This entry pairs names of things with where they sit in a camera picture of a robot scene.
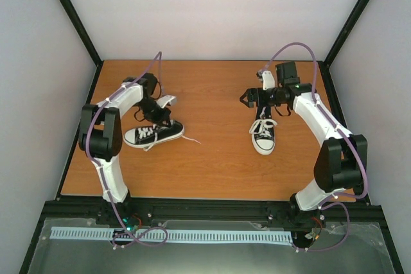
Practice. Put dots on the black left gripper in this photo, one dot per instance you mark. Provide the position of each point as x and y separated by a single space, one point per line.
160 119

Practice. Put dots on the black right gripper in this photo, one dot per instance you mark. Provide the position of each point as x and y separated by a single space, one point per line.
251 92

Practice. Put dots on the black canvas sneaker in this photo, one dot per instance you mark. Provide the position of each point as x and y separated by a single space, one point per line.
263 147
129 136

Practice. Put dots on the white shoelace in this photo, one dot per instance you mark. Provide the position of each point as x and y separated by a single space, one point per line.
263 128

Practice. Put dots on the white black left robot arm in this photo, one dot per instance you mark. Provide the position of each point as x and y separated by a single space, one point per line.
100 134

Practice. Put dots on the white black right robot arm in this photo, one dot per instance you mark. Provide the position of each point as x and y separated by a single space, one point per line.
341 162

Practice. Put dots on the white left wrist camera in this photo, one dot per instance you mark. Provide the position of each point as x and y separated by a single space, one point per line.
167 100

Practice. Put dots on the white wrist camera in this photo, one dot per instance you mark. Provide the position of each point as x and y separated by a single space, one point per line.
167 100
266 78

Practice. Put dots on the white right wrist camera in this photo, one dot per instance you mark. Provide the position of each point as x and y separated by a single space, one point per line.
266 78

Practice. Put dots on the black aluminium frame rail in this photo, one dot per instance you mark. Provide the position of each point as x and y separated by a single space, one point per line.
150 211

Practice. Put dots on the light blue slotted cable duct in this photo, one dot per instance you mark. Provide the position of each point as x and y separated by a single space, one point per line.
174 236

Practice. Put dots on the black left corner frame post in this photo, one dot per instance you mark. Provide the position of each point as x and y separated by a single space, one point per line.
75 19

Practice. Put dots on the black corner frame post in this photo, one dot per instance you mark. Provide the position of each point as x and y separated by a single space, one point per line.
344 33
75 19

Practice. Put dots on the black right corner frame post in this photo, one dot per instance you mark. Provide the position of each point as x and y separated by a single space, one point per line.
344 33

